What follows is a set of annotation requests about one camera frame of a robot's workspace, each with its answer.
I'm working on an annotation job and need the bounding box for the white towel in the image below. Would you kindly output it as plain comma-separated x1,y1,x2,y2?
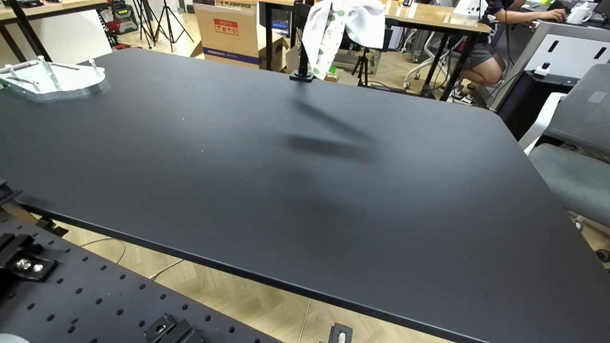
301,0,385,79

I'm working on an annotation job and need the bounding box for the black towel stand pole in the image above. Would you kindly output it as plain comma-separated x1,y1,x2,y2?
289,45,312,81

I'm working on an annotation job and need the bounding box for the brown cardboard box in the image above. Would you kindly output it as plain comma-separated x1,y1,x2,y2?
194,0,265,68

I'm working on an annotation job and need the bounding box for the seated person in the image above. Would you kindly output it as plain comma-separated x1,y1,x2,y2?
461,0,568,85

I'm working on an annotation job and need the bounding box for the long wooden desk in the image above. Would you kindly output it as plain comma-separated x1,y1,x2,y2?
259,0,490,33

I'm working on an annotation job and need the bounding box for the grey office chair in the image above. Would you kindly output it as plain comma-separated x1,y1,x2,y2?
528,62,610,226

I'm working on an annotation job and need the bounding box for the black perforated breadboard plate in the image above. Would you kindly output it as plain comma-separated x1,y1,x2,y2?
0,213,278,343

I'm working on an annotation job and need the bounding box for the grey cabinet with slots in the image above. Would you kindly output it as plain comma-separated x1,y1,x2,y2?
488,22,610,110

